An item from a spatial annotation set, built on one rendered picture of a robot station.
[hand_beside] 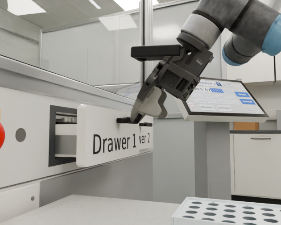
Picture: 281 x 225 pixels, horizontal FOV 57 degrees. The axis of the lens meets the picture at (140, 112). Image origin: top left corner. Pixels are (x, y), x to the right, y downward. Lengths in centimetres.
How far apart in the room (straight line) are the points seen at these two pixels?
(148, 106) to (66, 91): 17
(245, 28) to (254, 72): 332
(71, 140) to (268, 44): 42
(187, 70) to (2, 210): 40
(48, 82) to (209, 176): 112
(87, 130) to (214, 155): 108
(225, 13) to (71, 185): 46
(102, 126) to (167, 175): 184
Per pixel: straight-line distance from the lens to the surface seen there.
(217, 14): 56
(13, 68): 44
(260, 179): 350
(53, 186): 53
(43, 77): 49
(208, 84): 153
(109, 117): 55
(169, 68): 54
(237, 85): 168
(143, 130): 95
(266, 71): 389
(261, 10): 58
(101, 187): 70
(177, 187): 232
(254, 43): 59
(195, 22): 55
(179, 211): 30
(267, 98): 419
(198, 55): 55
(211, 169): 147
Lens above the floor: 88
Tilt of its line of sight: 4 degrees up
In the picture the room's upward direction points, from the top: straight up
